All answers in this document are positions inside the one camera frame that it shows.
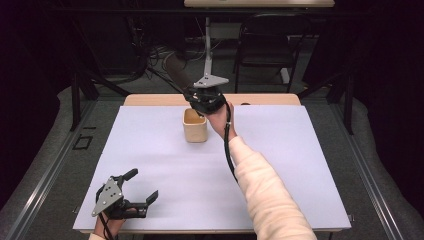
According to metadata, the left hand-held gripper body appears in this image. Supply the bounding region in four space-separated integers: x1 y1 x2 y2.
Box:
91 174 149 220

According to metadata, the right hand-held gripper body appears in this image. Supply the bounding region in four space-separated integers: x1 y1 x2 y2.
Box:
184 74 230 116

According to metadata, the beige square cup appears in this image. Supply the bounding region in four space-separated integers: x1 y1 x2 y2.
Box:
182 107 209 144

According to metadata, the person's right hand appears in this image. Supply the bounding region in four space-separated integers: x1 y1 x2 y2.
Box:
203 100 238 141

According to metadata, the person's left hand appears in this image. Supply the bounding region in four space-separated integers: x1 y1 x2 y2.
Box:
93 207 138 238

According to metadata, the white table mat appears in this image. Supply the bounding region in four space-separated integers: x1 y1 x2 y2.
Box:
72 105 352 232

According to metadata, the desk with white legs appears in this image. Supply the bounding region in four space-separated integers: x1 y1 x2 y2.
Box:
183 0 336 85

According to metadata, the light wooden table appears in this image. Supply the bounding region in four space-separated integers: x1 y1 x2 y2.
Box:
79 93 344 234

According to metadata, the black folding chair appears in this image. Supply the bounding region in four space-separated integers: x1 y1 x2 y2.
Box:
233 13 313 94

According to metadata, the black metal stand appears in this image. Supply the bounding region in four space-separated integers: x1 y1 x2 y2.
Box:
297 71 355 136
69 64 132 132

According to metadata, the black horizontal bar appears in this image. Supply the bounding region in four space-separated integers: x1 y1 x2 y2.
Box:
46 7 368 17

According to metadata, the dark curtain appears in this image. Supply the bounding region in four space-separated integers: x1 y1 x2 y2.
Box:
349 0 424 209
0 0 73 209

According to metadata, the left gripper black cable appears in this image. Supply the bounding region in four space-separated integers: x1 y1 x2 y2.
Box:
95 185 116 240

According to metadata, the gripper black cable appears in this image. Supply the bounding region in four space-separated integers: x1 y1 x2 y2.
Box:
95 185 116 240
222 101 240 184

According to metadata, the black floor cable bundle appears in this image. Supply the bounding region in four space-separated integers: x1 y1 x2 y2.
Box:
126 16 219 95

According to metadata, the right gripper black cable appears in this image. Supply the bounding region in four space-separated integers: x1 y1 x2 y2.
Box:
222 101 240 184

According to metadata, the aluminium rail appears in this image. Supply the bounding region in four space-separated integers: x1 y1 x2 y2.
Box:
4 99 99 240
331 101 406 240

